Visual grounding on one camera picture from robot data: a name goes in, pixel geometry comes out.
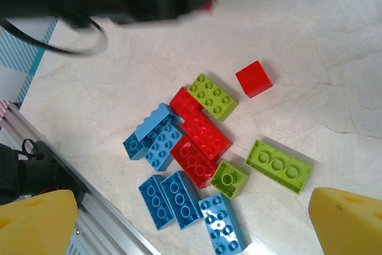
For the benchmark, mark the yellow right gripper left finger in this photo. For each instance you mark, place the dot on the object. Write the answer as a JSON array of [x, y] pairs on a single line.
[[35, 225]]

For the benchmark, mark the red long lego brick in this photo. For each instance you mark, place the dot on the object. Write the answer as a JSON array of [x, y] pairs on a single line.
[[192, 162], [184, 104], [206, 135]]

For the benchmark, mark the aluminium frame rail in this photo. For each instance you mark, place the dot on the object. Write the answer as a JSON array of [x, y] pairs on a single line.
[[104, 216]]

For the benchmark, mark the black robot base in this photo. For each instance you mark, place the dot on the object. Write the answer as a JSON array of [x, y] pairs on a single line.
[[30, 171]]

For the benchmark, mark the blue long lego brick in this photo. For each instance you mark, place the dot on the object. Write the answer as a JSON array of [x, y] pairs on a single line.
[[156, 119], [222, 225], [155, 202], [161, 150], [180, 199]]

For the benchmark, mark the red square lego brick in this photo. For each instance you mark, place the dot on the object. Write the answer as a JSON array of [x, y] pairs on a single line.
[[253, 79]]

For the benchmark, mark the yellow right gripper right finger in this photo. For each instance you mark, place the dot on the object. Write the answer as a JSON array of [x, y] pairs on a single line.
[[349, 228]]

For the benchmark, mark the green square lego brick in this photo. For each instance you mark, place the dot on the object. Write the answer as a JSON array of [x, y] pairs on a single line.
[[228, 179]]

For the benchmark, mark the green long lego brick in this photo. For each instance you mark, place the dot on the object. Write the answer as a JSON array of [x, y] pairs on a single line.
[[277, 165], [212, 97]]

